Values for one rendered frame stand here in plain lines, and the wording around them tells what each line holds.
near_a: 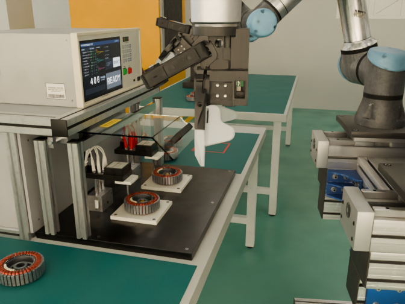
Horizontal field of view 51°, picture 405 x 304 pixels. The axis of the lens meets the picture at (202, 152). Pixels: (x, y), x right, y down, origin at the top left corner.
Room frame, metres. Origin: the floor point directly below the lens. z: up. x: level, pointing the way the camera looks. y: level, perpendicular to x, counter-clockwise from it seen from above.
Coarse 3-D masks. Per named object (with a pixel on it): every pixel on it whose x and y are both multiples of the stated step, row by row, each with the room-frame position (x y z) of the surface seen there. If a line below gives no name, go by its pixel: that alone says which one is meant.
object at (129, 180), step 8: (104, 168) 1.21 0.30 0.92; (112, 168) 1.20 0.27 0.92; (120, 168) 1.20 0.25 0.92; (128, 168) 1.23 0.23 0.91; (88, 176) 1.22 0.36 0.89; (96, 176) 1.21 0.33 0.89; (104, 176) 1.20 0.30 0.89; (112, 176) 1.20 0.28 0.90; (120, 176) 1.19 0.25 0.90; (128, 176) 1.23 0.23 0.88; (136, 176) 1.24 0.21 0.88; (96, 184) 1.22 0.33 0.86; (128, 184) 1.19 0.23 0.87; (96, 192) 1.22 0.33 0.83
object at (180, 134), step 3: (189, 123) 1.20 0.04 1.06; (186, 126) 1.17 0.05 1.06; (189, 126) 1.18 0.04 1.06; (192, 126) 1.20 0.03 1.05; (183, 129) 1.13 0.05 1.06; (186, 129) 1.15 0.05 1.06; (189, 129) 1.17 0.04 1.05; (177, 132) 1.10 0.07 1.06; (180, 132) 1.11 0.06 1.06; (183, 132) 1.12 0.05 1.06; (186, 132) 1.14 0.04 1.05; (174, 135) 1.10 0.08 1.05; (177, 135) 1.10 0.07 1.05; (180, 135) 1.10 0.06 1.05; (183, 135) 1.11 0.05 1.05; (171, 138) 1.11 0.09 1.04; (174, 138) 1.10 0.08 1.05; (177, 138) 1.10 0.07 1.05; (180, 138) 1.10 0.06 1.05; (174, 141) 1.10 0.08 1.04; (177, 141) 1.10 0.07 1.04
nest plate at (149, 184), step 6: (186, 174) 1.50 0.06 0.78; (150, 180) 1.44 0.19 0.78; (186, 180) 1.44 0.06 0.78; (144, 186) 1.39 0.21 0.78; (150, 186) 1.39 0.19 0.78; (156, 186) 1.39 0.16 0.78; (162, 186) 1.39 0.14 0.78; (168, 186) 1.39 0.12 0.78; (174, 186) 1.39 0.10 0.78; (180, 186) 1.39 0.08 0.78; (180, 192) 1.36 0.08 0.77
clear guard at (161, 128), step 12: (108, 120) 1.23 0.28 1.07; (132, 120) 1.23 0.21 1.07; (144, 120) 1.23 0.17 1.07; (156, 120) 1.23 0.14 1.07; (168, 120) 1.23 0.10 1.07; (180, 120) 1.26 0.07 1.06; (84, 132) 1.10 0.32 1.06; (96, 132) 1.09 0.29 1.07; (108, 132) 1.09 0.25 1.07; (120, 132) 1.09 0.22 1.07; (132, 132) 1.09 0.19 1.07; (144, 132) 1.09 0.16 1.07; (156, 132) 1.09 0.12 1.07; (168, 132) 1.13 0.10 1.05; (192, 132) 1.25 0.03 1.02; (168, 144) 1.08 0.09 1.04; (180, 144) 1.13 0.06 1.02
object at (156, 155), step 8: (136, 144) 1.45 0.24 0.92; (144, 144) 1.45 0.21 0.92; (152, 144) 1.45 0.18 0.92; (120, 152) 1.45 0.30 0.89; (128, 152) 1.45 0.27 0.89; (136, 152) 1.44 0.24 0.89; (144, 152) 1.43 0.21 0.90; (152, 152) 1.43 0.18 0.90; (160, 152) 1.48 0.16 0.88; (128, 160) 1.46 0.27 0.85
